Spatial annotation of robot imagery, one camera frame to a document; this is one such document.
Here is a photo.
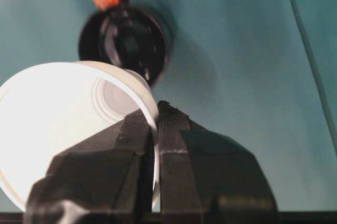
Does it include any white paper cup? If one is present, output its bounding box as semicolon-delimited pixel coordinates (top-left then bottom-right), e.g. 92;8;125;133
0;60;160;213

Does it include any black cup holder red handle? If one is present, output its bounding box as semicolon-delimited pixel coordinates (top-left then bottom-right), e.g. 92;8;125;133
78;0;172;88

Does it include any blue-green table cloth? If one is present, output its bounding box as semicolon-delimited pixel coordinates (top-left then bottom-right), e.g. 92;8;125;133
0;0;337;213

